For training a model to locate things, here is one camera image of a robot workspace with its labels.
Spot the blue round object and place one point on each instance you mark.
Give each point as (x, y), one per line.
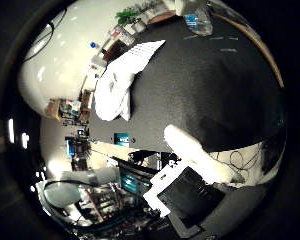
(92, 44)

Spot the green leafy plant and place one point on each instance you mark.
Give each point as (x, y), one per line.
(126, 15)

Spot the clear plastic spray bottle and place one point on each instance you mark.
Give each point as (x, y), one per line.
(196, 20)

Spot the small blue box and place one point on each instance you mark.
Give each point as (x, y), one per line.
(121, 139)

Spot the white cloth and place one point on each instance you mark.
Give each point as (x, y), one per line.
(118, 83)

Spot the cluttered wooden shelf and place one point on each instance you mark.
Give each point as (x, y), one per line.
(71, 108)

